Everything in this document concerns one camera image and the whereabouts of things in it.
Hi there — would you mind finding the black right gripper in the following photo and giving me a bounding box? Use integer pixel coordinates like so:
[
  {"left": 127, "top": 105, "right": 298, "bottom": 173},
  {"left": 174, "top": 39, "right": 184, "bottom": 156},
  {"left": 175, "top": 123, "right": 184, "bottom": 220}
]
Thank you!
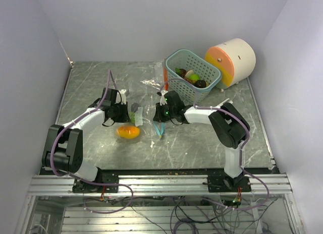
[{"left": 153, "top": 101, "right": 176, "bottom": 123}]

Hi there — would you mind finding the green fake fruit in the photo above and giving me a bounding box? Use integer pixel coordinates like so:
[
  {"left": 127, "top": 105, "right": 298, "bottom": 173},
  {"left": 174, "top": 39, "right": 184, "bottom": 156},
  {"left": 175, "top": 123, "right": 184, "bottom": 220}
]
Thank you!
[
  {"left": 128, "top": 111, "right": 136, "bottom": 124},
  {"left": 189, "top": 74, "right": 200, "bottom": 84}
]

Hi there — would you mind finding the orange fake fruit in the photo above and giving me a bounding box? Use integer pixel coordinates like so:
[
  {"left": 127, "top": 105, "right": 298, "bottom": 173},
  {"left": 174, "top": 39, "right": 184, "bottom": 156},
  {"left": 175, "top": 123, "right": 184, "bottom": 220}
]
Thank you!
[{"left": 117, "top": 126, "right": 140, "bottom": 140}]

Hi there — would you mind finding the clear bag with teal zipper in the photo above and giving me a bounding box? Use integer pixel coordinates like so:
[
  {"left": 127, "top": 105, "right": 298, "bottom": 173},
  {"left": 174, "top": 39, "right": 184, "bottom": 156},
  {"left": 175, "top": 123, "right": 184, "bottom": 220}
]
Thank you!
[{"left": 113, "top": 102, "right": 162, "bottom": 149}]

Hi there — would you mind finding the clear bag with red zipper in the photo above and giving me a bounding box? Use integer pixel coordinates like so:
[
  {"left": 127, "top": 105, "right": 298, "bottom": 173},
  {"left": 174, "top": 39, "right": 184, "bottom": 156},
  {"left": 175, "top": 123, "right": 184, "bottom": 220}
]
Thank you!
[{"left": 140, "top": 62, "right": 167, "bottom": 90}]

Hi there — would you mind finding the dark red fake fruit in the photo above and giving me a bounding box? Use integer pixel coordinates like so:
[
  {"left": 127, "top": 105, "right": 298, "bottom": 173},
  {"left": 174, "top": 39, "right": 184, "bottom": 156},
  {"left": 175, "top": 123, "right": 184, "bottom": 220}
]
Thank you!
[{"left": 175, "top": 68, "right": 187, "bottom": 78}]

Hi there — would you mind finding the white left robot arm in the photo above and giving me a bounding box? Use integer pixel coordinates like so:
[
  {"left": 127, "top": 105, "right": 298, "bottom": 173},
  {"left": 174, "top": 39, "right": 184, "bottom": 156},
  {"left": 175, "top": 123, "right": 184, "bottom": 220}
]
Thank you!
[{"left": 41, "top": 88, "right": 130, "bottom": 192}]

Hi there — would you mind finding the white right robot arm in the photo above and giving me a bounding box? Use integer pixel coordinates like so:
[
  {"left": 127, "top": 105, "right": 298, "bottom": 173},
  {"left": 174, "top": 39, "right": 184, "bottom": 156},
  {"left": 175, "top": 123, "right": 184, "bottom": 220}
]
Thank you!
[{"left": 153, "top": 90, "right": 250, "bottom": 192}]

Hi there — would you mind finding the light blue perforated plastic basket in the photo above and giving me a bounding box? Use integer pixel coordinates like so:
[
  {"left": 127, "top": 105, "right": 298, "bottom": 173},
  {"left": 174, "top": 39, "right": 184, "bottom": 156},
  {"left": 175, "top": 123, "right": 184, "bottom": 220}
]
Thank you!
[{"left": 165, "top": 49, "right": 222, "bottom": 103}]

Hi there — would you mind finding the cream cylinder with orange lid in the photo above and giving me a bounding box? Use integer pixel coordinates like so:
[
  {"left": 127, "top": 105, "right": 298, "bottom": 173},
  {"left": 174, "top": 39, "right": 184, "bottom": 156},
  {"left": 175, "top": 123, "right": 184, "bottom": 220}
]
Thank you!
[{"left": 204, "top": 38, "right": 256, "bottom": 90}]

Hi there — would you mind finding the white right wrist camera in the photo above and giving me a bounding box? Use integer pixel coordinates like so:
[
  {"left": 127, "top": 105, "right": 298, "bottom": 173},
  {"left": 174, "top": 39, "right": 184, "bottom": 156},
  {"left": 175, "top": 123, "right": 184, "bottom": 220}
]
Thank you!
[{"left": 157, "top": 90, "right": 168, "bottom": 105}]

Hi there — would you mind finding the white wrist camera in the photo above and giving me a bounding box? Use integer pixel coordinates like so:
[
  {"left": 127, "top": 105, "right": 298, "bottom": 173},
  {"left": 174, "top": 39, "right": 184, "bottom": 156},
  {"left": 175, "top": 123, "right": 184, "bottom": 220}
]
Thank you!
[
  {"left": 157, "top": 90, "right": 168, "bottom": 105},
  {"left": 118, "top": 89, "right": 130, "bottom": 104}
]

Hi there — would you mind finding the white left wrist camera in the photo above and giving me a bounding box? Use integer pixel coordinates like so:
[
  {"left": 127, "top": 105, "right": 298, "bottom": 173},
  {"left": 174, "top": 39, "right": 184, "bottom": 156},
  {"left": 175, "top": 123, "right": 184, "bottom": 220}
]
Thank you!
[{"left": 118, "top": 89, "right": 130, "bottom": 104}]

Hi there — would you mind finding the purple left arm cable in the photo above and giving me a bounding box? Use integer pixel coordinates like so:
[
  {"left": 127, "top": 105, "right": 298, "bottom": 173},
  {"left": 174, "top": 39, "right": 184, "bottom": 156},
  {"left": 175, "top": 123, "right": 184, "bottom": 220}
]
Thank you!
[{"left": 50, "top": 69, "right": 134, "bottom": 214}]

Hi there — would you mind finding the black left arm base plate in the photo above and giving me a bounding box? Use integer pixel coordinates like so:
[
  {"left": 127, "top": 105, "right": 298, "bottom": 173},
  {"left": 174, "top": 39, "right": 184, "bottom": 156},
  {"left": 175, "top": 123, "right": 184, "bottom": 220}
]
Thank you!
[{"left": 70, "top": 169, "right": 119, "bottom": 194}]

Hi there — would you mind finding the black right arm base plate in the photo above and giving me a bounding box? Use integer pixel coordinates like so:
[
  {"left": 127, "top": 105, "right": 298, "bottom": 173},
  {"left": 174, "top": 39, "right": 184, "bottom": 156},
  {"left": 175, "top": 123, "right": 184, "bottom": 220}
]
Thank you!
[{"left": 203, "top": 173, "right": 251, "bottom": 193}]

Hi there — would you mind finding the aluminium frame rail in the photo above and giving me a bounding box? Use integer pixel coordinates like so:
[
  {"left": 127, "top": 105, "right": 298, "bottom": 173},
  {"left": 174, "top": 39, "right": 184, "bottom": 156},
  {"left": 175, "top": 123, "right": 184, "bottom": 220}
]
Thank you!
[{"left": 27, "top": 174, "right": 293, "bottom": 197}]

